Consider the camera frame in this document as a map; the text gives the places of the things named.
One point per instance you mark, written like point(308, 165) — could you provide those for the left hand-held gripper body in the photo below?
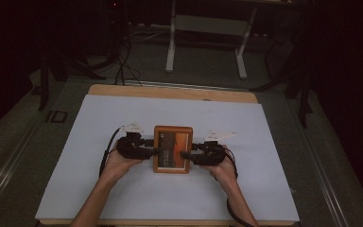
point(134, 148)

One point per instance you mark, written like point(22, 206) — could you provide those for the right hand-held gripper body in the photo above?
point(211, 154)

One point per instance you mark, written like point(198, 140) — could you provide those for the wooden picture frame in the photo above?
point(173, 143)

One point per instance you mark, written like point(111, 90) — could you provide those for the person's left hand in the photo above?
point(119, 164)

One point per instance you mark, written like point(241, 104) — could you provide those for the person's right hand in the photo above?
point(223, 171)

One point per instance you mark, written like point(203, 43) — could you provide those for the white table mat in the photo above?
point(157, 198)

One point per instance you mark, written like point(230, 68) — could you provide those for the wooden table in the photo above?
point(170, 92)

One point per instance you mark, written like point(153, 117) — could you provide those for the metal floor strip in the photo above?
point(186, 85)

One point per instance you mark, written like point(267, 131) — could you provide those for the black metal stand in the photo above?
point(44, 88)
point(303, 104)

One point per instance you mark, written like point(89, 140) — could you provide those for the black floor bracket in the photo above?
point(56, 116)

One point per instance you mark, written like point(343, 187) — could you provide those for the white metal desk frame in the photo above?
point(170, 56)

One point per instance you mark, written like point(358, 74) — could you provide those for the metal floor rail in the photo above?
point(6, 167)
point(324, 176)

